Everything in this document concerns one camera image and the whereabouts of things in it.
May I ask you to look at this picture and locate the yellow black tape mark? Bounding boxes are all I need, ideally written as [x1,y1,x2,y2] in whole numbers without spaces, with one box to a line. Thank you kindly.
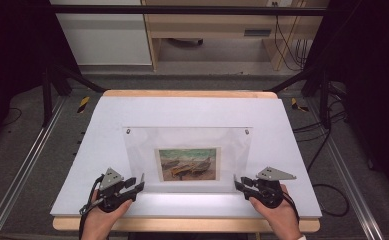
[77,96,92,114]
[290,97,310,113]

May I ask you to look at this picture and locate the light wooden desk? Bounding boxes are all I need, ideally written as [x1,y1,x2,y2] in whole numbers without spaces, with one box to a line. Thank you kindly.
[141,0,330,72]

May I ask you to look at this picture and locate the black horizontal bar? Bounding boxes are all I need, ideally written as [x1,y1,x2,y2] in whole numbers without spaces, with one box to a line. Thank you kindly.
[48,4,330,17]

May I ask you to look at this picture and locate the white cabinet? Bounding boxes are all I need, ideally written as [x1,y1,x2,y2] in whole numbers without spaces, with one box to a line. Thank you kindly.
[49,0,153,66]

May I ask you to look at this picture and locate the person's right hand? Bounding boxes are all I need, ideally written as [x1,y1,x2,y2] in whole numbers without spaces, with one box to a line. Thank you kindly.
[248,184,302,236]

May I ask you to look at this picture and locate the left hand-held gripper cable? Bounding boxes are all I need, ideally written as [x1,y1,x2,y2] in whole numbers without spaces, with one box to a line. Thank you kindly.
[78,174,105,240]

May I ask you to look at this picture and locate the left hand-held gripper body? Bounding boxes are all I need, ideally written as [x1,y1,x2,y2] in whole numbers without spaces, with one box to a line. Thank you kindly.
[96,167,138,214]

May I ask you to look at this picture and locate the dark curtain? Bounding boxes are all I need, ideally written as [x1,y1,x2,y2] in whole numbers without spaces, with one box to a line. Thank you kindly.
[301,0,389,201]
[0,0,80,158]

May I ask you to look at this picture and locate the painting print of boats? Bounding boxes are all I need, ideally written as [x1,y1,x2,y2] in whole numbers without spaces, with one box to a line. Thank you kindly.
[154,147,222,183]

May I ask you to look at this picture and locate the person's left hand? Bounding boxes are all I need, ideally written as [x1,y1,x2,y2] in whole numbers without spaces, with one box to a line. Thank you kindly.
[83,189,133,235]

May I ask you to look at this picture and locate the black cables behind desk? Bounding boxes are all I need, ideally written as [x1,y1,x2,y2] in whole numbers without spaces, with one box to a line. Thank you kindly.
[272,1,309,72]

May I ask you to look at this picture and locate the clear acrylic photo frame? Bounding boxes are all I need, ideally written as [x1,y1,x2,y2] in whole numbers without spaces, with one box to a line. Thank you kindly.
[122,125,253,194]

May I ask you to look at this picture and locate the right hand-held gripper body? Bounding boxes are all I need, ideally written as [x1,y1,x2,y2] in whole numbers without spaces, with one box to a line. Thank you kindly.
[249,166,298,210]

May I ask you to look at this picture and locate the hand-held gripper cable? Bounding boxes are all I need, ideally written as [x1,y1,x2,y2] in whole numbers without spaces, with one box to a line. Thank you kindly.
[280,191,301,225]
[78,174,105,240]

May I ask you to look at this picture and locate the aluminium floor rail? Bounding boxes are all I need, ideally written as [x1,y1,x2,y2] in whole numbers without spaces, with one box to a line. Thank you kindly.
[306,97,385,240]
[0,96,67,240]

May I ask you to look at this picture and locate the white work board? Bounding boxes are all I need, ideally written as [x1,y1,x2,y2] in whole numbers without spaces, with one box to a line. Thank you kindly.
[52,89,321,234]

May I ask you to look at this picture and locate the white board sheet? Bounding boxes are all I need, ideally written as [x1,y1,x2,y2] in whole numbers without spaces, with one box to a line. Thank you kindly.
[50,95,323,220]

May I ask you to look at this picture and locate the black metal stand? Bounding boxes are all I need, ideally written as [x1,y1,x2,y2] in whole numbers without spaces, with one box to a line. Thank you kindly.
[265,66,334,130]
[41,64,107,128]

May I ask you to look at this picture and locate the thin black floor cable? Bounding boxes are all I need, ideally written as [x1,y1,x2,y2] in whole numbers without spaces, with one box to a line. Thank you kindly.
[1,106,23,127]

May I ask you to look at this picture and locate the right hand-held gripper cable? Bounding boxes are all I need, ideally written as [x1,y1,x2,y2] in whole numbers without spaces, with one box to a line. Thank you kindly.
[280,191,301,225]

